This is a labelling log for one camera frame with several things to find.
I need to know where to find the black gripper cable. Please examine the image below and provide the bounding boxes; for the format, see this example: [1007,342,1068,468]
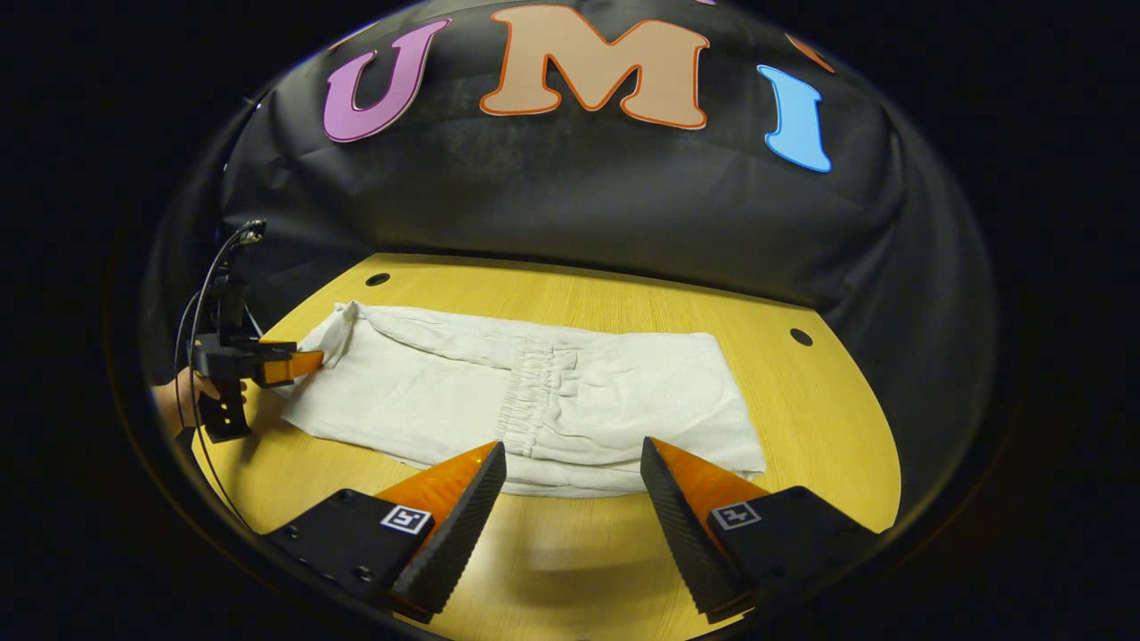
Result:
[174,218,268,531]

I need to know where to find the black backdrop cloth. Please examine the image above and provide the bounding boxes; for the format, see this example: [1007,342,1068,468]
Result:
[142,0,1000,535]

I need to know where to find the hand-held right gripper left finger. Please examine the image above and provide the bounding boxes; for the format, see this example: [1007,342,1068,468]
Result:
[265,441,509,624]

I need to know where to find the white jeans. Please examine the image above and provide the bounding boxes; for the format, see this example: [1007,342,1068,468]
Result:
[279,301,768,499]

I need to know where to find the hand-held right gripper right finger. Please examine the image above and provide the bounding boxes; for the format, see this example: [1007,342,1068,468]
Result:
[639,436,884,624]

